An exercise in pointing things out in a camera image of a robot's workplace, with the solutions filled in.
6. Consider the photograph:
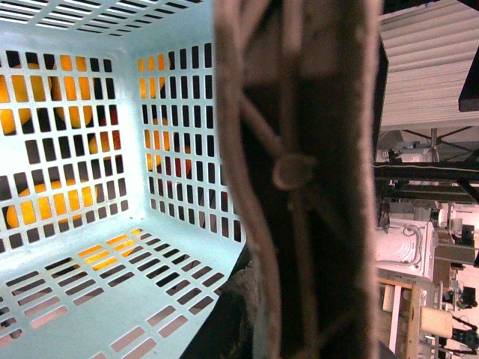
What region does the brown basket handle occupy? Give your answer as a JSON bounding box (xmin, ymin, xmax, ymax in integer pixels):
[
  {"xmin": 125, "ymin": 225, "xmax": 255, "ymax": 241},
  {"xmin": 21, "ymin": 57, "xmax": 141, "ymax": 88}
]
[{"xmin": 213, "ymin": 1, "xmax": 382, "ymax": 358}]

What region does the light blue plastic basket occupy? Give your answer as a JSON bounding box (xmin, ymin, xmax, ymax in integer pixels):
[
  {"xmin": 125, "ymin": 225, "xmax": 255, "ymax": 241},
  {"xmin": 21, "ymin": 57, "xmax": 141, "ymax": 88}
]
[{"xmin": 1, "ymin": 1, "xmax": 245, "ymax": 358}]

